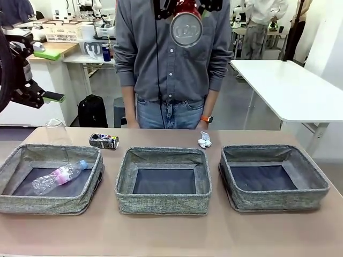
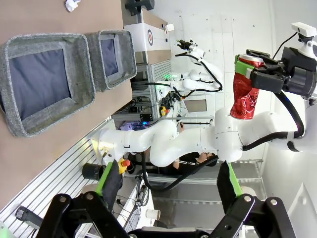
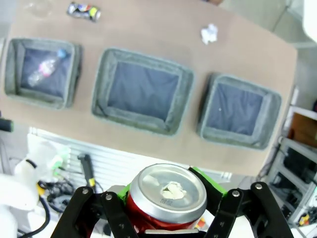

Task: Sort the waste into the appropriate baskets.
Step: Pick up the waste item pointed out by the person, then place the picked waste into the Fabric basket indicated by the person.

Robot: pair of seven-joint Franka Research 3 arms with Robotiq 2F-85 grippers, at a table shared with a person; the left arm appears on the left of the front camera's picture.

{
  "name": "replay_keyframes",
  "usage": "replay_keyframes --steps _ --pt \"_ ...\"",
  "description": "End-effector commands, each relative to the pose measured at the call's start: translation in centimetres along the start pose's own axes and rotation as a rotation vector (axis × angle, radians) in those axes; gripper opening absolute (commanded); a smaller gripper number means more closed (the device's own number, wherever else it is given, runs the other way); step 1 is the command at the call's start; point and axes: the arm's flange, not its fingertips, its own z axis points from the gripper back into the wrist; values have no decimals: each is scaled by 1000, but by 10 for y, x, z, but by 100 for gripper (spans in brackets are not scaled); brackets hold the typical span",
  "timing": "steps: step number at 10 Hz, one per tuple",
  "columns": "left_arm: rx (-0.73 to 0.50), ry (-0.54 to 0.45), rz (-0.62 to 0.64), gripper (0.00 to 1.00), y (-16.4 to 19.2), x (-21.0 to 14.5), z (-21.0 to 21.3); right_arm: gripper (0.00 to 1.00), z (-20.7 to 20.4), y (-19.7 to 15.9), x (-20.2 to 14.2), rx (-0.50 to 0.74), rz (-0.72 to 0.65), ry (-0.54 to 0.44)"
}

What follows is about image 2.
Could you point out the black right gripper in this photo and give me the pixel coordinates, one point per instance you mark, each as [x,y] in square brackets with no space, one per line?
[299,77]

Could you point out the white paper cup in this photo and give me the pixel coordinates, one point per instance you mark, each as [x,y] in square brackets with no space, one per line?
[153,213]

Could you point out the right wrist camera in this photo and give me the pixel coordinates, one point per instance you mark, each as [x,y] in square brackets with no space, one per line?
[303,28]

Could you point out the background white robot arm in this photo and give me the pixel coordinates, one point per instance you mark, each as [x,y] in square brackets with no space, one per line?
[210,69]

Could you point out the grey fabric basket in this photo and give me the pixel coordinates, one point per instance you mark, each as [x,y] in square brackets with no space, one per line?
[94,64]
[42,43]

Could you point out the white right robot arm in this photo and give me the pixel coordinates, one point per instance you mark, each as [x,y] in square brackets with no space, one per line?
[163,138]

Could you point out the aluminium table frame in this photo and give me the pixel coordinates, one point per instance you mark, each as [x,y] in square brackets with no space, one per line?
[62,173]

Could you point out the red yellow emergency stop button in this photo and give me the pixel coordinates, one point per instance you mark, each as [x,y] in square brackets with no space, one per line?
[123,166]

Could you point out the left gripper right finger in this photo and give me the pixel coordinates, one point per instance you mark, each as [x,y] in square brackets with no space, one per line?
[226,188]

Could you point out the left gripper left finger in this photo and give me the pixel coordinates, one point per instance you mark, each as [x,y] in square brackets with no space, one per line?
[109,183]

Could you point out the white cabinet with target logo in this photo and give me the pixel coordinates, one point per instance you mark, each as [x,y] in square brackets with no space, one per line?
[141,37]

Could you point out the seated person in black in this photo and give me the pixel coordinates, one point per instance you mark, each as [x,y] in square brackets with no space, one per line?
[183,163]

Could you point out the black cylindrical cup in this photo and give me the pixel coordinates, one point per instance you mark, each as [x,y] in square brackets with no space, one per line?
[92,171]

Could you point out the crushed red can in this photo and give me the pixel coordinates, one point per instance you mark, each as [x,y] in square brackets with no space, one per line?
[242,99]

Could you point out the white paper ball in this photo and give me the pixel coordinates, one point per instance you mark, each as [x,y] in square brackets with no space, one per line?
[71,5]

